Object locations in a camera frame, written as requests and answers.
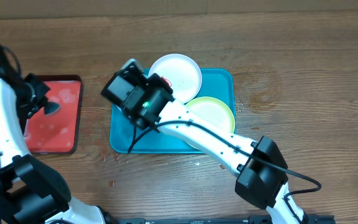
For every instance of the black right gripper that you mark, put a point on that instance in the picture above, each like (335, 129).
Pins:
(159, 84)

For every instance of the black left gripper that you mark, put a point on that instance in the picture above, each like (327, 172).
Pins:
(24, 111)

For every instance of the orange and green sponge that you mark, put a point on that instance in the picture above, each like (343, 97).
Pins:
(51, 108)

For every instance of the white plate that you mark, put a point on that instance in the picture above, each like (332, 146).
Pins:
(181, 73)

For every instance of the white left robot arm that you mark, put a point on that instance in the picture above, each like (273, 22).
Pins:
(31, 191)

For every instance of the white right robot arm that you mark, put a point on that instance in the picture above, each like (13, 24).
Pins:
(259, 167)

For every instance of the teal plastic tray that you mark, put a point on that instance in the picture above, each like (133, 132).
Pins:
(217, 83)

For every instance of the dark tray with red water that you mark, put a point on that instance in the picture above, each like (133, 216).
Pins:
(57, 132)

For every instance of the yellow-green plate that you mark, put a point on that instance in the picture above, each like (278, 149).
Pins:
(214, 111)

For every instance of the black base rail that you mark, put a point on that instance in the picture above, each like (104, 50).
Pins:
(253, 219)

